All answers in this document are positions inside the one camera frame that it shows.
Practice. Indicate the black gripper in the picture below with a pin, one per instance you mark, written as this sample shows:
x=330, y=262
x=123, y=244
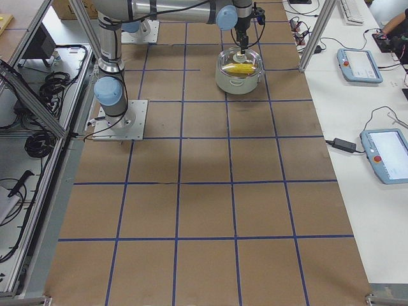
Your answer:
x=241, y=30

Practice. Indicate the glass pot lid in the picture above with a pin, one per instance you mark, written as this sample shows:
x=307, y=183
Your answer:
x=233, y=55

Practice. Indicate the yellow corn cob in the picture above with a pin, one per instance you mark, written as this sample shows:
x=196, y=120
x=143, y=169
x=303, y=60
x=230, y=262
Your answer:
x=239, y=69

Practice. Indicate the person forearm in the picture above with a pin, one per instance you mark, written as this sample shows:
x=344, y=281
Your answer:
x=394, y=22

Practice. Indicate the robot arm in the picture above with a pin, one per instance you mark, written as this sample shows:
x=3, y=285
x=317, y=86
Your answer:
x=158, y=65

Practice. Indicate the grey-green cooking pot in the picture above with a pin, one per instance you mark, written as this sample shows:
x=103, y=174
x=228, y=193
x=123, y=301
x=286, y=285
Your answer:
x=235, y=85

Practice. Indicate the far teach pendant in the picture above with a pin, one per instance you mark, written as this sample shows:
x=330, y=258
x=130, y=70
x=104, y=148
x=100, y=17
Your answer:
x=358, y=66

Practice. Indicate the teach pendant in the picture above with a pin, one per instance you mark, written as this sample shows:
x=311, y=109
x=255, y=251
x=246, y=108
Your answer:
x=386, y=151
x=358, y=66

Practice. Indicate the white keyboard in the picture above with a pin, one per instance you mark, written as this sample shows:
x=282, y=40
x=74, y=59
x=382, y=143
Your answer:
x=351, y=12

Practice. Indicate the black power adapter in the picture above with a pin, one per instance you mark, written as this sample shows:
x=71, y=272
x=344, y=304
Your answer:
x=344, y=145

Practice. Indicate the near teach pendant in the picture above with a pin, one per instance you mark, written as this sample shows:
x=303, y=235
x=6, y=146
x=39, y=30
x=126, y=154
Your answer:
x=386, y=151

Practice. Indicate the black monitor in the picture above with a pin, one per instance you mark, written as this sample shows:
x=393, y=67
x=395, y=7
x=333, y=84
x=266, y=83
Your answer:
x=41, y=46

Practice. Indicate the aluminium frame post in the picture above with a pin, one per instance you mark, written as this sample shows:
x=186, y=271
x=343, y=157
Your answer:
x=318, y=29

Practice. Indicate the aluminium frame rail left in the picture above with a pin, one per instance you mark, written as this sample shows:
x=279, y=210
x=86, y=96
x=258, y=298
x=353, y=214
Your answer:
x=14, y=81

